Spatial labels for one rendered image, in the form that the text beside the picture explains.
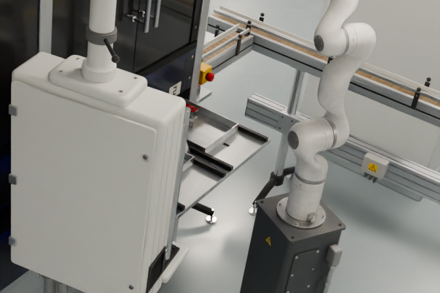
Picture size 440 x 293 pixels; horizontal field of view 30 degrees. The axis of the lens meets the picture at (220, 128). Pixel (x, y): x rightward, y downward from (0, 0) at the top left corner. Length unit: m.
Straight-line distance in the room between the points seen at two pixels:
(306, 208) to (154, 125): 0.97
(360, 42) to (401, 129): 2.09
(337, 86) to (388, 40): 1.85
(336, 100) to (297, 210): 0.49
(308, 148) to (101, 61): 0.89
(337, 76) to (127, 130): 0.82
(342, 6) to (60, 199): 1.08
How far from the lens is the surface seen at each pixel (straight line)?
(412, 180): 4.20
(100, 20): 2.27
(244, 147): 3.43
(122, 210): 2.47
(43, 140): 2.49
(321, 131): 2.89
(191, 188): 3.15
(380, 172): 4.19
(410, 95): 4.00
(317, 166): 2.95
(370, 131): 4.88
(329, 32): 2.67
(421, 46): 4.56
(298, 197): 3.05
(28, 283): 3.21
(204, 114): 3.59
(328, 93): 2.81
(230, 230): 4.37
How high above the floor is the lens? 2.77
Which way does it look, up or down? 32 degrees down
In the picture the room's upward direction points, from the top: 9 degrees clockwise
